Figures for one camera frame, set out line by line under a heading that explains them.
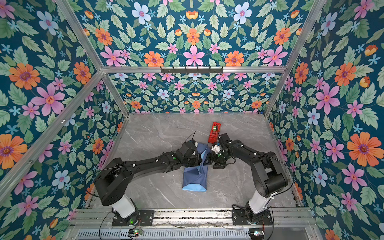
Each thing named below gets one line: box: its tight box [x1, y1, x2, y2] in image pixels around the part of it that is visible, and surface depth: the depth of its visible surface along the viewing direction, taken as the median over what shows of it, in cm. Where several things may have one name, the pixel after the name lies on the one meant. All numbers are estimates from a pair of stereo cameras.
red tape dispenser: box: [207, 122, 222, 144], surface depth 104 cm
